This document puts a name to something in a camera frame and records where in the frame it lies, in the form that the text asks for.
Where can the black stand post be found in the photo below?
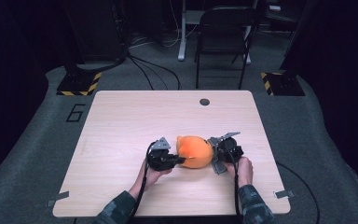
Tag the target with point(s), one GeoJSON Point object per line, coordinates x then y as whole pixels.
{"type": "Point", "coordinates": [292, 56]}
{"type": "Point", "coordinates": [71, 62]}

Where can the striped black stand base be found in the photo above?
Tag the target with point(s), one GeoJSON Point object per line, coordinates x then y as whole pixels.
{"type": "Point", "coordinates": [77, 84]}
{"type": "Point", "coordinates": [284, 84]}

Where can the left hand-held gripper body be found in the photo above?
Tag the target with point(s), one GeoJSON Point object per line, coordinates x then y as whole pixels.
{"type": "Point", "coordinates": [160, 158]}

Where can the orange plush toy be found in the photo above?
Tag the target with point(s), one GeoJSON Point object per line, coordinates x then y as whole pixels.
{"type": "Point", "coordinates": [195, 152]}

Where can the black equipment cabinet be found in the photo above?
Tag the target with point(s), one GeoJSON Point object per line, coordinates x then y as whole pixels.
{"type": "Point", "coordinates": [99, 31]}

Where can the white desk leg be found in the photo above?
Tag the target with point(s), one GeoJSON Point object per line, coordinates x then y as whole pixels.
{"type": "Point", "coordinates": [183, 31]}
{"type": "Point", "coordinates": [248, 59]}

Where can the grey tape piece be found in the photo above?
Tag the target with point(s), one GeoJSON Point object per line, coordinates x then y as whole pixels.
{"type": "Point", "coordinates": [60, 196]}
{"type": "Point", "coordinates": [284, 194]}

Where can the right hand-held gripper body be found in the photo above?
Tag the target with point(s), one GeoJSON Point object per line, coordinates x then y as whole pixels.
{"type": "Point", "coordinates": [230, 151]}

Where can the round black table grommet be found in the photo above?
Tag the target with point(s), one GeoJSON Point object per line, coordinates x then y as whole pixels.
{"type": "Point", "coordinates": [204, 102]}

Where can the person's right hand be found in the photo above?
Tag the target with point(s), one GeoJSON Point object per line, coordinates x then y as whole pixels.
{"type": "Point", "coordinates": [244, 172]}

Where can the black folding chair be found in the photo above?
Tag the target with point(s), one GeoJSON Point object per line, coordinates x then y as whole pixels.
{"type": "Point", "coordinates": [222, 18]}

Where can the person's left hand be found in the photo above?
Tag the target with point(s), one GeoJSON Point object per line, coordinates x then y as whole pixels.
{"type": "Point", "coordinates": [150, 177]}

